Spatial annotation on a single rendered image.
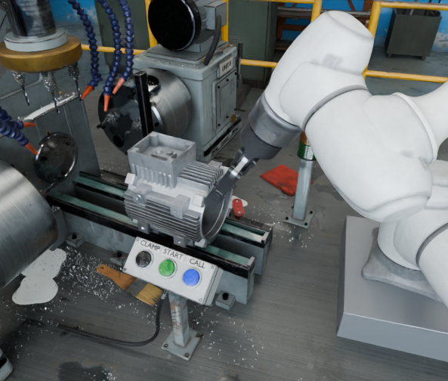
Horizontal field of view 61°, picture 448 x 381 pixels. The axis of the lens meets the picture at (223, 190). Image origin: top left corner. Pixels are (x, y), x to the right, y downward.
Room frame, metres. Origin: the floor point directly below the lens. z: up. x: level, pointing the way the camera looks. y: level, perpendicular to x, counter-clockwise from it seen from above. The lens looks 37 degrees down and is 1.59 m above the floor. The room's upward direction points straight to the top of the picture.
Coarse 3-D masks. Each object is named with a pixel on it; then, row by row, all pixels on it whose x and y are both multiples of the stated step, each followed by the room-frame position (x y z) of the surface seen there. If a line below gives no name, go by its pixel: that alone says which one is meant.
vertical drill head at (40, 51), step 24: (24, 0) 0.84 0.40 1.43; (48, 0) 0.90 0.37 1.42; (24, 24) 0.84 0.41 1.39; (48, 24) 0.87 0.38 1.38; (0, 48) 0.85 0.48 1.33; (24, 48) 0.82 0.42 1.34; (48, 48) 0.84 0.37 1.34; (72, 48) 0.86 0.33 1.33; (24, 72) 0.80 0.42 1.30; (48, 72) 0.82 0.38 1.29; (72, 72) 0.89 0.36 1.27
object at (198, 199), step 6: (222, 168) 0.75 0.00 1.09; (132, 174) 0.72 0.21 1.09; (126, 180) 0.71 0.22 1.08; (132, 180) 0.71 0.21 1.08; (198, 198) 0.64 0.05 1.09; (204, 198) 0.64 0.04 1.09; (192, 204) 0.63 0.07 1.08; (198, 204) 0.63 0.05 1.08; (204, 204) 0.64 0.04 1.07; (228, 210) 0.75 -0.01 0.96; (204, 240) 0.63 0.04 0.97; (204, 246) 0.63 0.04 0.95
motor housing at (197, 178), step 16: (192, 176) 0.70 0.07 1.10; (208, 176) 0.69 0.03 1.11; (128, 192) 0.70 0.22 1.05; (160, 192) 0.69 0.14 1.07; (176, 192) 0.68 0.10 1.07; (192, 192) 0.67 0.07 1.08; (208, 192) 0.66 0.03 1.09; (128, 208) 0.69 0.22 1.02; (144, 208) 0.67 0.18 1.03; (160, 208) 0.66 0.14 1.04; (192, 208) 0.64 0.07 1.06; (208, 208) 0.76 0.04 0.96; (224, 208) 0.75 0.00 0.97; (160, 224) 0.65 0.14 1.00; (176, 224) 0.63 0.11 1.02; (192, 224) 0.61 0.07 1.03; (208, 224) 0.72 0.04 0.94
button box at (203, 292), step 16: (144, 240) 0.51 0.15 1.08; (128, 256) 0.49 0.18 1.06; (160, 256) 0.48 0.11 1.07; (176, 256) 0.48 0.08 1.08; (192, 256) 0.47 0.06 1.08; (128, 272) 0.47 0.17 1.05; (144, 272) 0.46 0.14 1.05; (176, 272) 0.45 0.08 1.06; (208, 272) 0.44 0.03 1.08; (176, 288) 0.43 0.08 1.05; (192, 288) 0.42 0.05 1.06; (208, 288) 0.42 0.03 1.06; (208, 304) 0.42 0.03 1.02
